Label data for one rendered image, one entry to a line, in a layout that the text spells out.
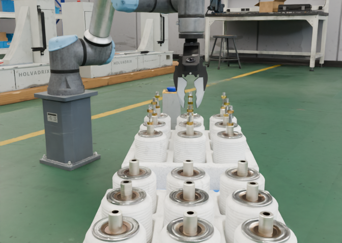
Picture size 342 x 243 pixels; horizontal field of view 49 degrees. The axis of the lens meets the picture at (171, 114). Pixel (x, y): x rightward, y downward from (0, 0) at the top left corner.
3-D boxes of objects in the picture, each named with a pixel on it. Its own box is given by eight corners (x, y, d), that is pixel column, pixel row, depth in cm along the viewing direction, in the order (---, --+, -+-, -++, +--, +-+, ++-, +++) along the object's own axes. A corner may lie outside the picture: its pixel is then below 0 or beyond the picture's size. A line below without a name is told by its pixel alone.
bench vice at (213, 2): (216, 14, 573) (217, -3, 568) (227, 14, 564) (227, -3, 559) (203, 13, 539) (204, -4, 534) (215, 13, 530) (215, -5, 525)
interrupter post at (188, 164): (182, 177, 82) (182, 162, 81) (182, 173, 84) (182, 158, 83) (193, 177, 82) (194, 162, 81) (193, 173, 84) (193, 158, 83)
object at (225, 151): (231, 201, 110) (233, 142, 106) (205, 191, 116) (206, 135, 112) (249, 191, 116) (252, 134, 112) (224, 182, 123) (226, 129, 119)
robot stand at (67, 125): (38, 162, 161) (32, 93, 155) (71, 151, 177) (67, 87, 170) (69, 171, 152) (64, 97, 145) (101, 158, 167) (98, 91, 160)
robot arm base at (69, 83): (39, 93, 155) (37, 68, 153) (67, 88, 168) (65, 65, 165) (65, 96, 147) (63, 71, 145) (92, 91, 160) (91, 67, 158)
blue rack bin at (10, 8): (0, 13, 618) (-1, -1, 614) (21, 13, 649) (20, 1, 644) (19, 12, 591) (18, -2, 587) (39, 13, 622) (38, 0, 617)
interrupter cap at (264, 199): (234, 208, 67) (234, 205, 67) (229, 190, 75) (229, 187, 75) (277, 209, 67) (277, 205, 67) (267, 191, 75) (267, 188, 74)
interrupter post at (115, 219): (107, 234, 59) (106, 215, 58) (109, 226, 61) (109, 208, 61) (122, 235, 59) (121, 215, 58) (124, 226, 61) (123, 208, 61)
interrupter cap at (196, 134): (199, 140, 108) (199, 138, 108) (173, 138, 111) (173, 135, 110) (205, 133, 115) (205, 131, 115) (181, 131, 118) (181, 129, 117)
